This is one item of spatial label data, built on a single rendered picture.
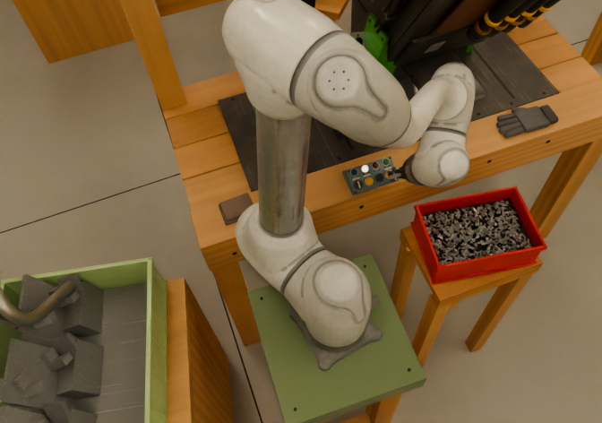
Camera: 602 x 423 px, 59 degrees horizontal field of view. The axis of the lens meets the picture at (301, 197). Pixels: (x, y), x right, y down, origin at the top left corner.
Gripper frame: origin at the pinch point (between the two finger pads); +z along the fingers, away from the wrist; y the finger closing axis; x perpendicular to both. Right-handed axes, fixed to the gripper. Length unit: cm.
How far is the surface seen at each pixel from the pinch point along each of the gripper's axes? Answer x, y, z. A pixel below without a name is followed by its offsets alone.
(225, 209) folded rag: 5, -51, 8
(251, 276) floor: -29, -49, 98
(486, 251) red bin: -28.9, 15.8, -9.3
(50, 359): -17, -104, -10
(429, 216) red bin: -15.4, 6.0, -0.3
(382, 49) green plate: 34.5, 4.5, -8.2
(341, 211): -6.4, -16.7, 10.1
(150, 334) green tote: -19, -78, -12
